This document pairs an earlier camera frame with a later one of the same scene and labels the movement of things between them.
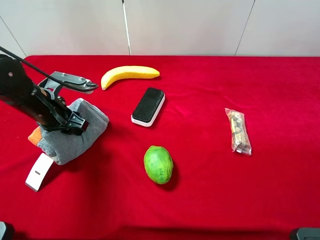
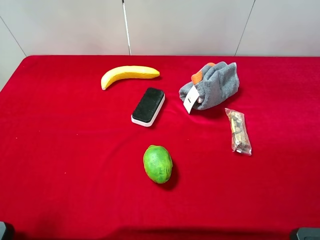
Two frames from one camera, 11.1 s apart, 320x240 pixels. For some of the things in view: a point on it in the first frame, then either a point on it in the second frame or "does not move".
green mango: x=158 y=164 does not move
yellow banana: x=132 y=71 does not move
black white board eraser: x=148 y=107 does not move
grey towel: x=59 y=146 -> x=211 y=86
